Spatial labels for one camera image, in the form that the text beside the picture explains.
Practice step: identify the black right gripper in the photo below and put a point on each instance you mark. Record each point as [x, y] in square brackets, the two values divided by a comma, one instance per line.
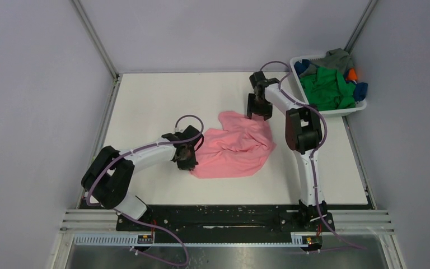
[251, 109]

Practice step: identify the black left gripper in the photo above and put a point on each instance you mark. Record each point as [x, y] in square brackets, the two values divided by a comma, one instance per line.
[190, 165]

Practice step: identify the pink t-shirt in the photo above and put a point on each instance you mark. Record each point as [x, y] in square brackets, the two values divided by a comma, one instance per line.
[239, 149]

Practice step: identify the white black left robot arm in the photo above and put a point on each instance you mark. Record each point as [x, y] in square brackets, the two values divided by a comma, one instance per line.
[108, 178]

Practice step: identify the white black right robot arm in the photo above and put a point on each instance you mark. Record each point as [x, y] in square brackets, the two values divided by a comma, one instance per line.
[303, 135]

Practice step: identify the green t-shirt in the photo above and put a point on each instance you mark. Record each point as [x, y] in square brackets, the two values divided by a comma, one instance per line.
[328, 90]

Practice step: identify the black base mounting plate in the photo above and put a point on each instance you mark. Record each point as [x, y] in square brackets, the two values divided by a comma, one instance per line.
[232, 223]

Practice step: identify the grey t-shirt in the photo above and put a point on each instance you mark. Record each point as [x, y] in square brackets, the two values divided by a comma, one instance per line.
[337, 59]

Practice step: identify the orange garment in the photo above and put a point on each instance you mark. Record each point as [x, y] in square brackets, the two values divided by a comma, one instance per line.
[351, 75]

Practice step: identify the blue garment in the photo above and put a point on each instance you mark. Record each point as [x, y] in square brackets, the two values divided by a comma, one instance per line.
[360, 91]

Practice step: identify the white laundry basket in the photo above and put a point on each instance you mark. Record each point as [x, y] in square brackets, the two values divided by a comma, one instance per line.
[299, 65]

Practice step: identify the white slotted cable duct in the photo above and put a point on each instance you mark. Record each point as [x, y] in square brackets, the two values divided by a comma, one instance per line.
[141, 240]

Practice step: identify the aluminium frame rails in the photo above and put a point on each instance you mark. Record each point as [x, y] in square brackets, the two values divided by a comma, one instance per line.
[84, 219]

